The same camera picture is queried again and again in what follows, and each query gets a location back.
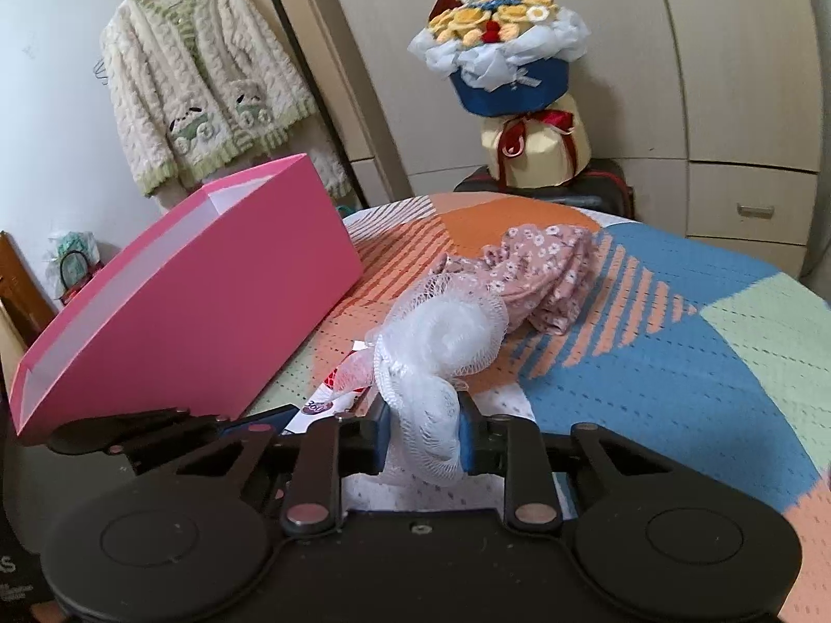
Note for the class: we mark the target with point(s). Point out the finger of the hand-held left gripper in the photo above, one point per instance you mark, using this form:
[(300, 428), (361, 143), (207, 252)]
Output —
[(259, 418)]

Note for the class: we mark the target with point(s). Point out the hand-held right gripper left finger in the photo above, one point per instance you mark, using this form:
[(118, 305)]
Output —
[(383, 435)]

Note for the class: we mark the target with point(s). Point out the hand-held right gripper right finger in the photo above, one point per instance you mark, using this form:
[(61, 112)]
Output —
[(467, 441)]

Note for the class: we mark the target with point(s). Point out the white mesh bath pouf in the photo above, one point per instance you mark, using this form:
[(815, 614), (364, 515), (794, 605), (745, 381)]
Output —
[(441, 331)]

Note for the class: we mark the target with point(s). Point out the pink cardboard box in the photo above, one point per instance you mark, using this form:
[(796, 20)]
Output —
[(214, 285)]

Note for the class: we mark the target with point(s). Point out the white red printed packet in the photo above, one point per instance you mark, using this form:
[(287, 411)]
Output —
[(331, 396)]

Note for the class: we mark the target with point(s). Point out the pink floral cloth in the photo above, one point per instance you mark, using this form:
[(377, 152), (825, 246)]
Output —
[(545, 272)]

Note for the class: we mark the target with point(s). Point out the colourful knit blanket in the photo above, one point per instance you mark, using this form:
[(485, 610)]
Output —
[(649, 350)]

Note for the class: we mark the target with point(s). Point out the white plastic bag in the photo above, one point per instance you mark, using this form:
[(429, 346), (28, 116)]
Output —
[(71, 259)]

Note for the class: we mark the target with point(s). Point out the brown wooden board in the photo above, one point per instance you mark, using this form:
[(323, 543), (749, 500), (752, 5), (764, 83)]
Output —
[(19, 285)]

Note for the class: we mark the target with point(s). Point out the black suitcase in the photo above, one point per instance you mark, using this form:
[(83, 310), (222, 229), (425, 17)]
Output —
[(604, 185)]

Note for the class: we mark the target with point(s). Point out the cream green knit cardigan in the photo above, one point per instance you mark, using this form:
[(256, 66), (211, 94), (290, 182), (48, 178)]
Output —
[(188, 78)]

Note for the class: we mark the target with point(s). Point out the black coat rack pole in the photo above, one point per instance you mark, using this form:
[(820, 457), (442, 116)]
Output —
[(305, 58)]

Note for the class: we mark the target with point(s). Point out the knitted flower bouquet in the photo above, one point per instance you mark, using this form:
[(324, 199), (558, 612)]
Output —
[(506, 78)]

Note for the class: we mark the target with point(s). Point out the beige wardrobe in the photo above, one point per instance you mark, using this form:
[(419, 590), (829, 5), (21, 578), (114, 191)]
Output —
[(714, 78)]

